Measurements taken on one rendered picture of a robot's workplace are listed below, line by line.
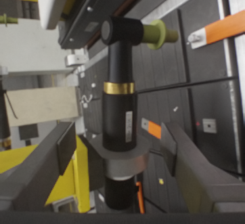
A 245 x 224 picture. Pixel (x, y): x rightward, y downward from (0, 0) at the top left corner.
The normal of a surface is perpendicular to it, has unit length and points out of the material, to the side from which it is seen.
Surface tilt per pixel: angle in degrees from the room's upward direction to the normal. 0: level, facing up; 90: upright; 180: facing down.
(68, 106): 90
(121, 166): 64
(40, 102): 90
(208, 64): 0
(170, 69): 0
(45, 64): 90
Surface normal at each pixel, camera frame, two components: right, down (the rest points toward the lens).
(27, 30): 0.49, -0.04
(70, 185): 0.50, 0.22
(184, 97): -0.86, 0.12
